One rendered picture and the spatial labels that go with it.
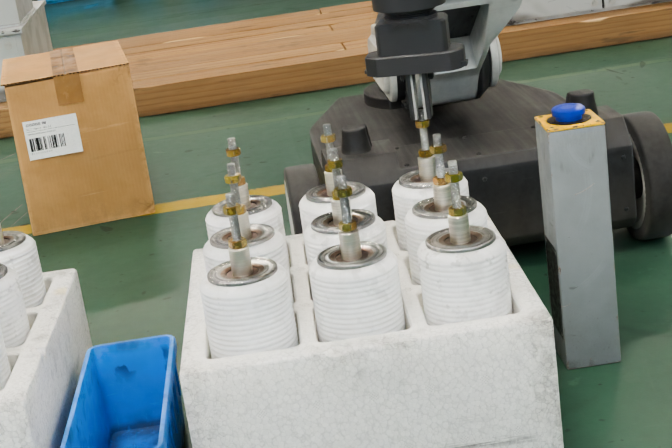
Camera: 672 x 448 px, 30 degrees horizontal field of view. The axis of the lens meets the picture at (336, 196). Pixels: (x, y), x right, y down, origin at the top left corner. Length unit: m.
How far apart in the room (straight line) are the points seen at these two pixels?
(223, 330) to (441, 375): 0.23
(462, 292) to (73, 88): 1.25
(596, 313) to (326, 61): 1.84
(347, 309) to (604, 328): 0.41
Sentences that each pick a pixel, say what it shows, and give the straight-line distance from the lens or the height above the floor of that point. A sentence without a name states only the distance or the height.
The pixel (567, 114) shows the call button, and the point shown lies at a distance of 1.52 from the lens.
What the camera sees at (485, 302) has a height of 0.20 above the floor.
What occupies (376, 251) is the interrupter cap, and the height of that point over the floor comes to 0.25.
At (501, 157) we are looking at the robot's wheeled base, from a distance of 1.87.
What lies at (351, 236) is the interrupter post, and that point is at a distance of 1.32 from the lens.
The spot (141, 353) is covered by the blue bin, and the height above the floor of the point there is 0.10.
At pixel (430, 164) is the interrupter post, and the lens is 1.56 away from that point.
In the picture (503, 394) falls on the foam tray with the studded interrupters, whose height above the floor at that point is 0.10.
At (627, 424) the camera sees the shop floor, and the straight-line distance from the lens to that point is 1.49.
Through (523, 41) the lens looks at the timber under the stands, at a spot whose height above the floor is 0.05.
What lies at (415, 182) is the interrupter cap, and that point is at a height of 0.25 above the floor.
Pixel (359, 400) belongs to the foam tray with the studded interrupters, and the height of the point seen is 0.12.
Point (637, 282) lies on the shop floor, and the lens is 1.87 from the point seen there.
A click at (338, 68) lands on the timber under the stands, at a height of 0.05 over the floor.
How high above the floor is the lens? 0.71
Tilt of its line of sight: 17 degrees down
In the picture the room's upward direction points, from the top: 8 degrees counter-clockwise
